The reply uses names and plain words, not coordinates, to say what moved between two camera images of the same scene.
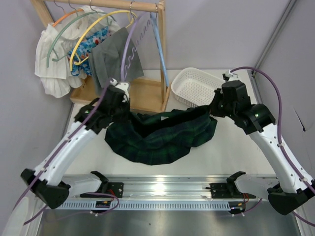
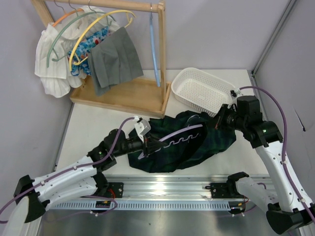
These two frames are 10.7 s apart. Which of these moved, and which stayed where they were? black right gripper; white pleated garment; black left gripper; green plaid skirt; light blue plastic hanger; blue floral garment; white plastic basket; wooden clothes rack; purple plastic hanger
Moved: green plaid skirt; purple plastic hanger; black left gripper; black right gripper; light blue plastic hanger
Stayed: wooden clothes rack; white pleated garment; blue floral garment; white plastic basket
